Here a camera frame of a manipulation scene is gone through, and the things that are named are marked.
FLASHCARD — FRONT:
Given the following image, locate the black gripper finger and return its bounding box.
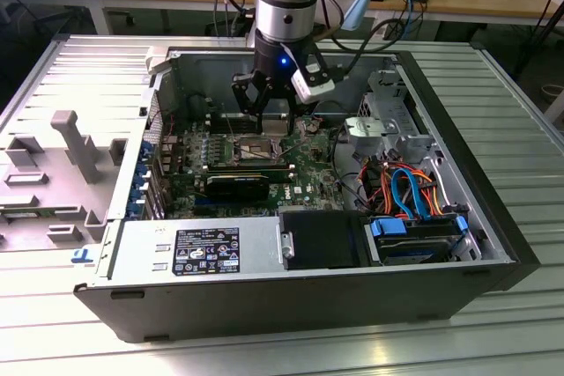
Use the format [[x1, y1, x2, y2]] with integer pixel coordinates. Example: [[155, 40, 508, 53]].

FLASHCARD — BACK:
[[231, 70, 268, 135], [281, 88, 303, 135]]

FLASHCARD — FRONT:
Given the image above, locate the thin wire locking lever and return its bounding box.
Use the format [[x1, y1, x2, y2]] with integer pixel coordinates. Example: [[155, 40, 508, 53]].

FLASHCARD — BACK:
[[281, 122, 316, 153], [221, 105, 239, 148]]

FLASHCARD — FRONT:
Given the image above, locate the metal socket cover frame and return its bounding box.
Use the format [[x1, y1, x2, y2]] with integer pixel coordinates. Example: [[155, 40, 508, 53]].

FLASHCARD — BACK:
[[271, 120, 308, 160]]

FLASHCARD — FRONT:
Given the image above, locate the silver CPU plate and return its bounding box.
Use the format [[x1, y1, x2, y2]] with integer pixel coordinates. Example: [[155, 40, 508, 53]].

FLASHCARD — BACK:
[[240, 137, 272, 158]]

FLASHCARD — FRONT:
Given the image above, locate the CPU socket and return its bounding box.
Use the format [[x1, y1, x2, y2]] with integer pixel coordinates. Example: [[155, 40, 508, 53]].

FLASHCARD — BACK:
[[233, 132, 284, 162]]

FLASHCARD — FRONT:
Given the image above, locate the green motherboard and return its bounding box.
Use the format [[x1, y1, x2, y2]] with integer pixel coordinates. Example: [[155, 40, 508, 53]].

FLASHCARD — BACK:
[[160, 116, 349, 221]]

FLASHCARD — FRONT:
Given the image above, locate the metal drive cage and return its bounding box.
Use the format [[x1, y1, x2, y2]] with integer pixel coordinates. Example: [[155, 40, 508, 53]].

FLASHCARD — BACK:
[[359, 70, 419, 135]]

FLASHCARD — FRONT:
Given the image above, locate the black graphics card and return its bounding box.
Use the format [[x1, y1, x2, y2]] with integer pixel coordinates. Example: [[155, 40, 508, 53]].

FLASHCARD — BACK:
[[204, 172, 271, 202]]

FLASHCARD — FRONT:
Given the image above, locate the silver power supply with label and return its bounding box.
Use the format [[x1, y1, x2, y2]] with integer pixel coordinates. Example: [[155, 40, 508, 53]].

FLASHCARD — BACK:
[[108, 217, 283, 280]]

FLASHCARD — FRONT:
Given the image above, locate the hard disk in blue carrier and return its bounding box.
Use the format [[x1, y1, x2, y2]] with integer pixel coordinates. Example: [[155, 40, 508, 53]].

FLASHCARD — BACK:
[[363, 215, 468, 267]]

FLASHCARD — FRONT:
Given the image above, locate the black open PC case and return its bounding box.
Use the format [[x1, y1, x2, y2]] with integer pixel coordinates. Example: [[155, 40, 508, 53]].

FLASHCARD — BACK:
[[72, 43, 542, 344]]

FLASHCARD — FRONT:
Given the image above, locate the grey parts rack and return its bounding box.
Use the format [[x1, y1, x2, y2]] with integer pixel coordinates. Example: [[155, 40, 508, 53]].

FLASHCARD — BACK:
[[0, 109, 129, 254]]

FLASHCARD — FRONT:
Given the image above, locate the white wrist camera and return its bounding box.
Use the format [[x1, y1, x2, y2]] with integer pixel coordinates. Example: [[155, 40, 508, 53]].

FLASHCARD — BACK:
[[290, 63, 338, 102]]

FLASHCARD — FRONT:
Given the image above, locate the silver round metal bracket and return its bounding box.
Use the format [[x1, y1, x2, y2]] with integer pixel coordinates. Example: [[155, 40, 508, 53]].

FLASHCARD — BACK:
[[343, 115, 397, 161]]

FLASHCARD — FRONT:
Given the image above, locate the black camera cable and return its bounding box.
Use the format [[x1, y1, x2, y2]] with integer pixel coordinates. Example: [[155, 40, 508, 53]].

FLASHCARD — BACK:
[[335, 17, 409, 74]]

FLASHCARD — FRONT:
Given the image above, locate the orange red wire bundle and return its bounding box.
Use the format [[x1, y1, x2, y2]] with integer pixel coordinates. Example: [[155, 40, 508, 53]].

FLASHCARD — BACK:
[[360, 162, 444, 218]]

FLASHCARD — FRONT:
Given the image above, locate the blue card retention bracket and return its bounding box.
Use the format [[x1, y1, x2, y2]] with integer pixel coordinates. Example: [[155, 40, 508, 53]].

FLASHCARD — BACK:
[[126, 140, 155, 221]]

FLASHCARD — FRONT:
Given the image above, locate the blue flat wire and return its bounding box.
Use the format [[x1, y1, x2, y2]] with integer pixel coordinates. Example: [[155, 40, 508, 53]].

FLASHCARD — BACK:
[[390, 168, 433, 221]]

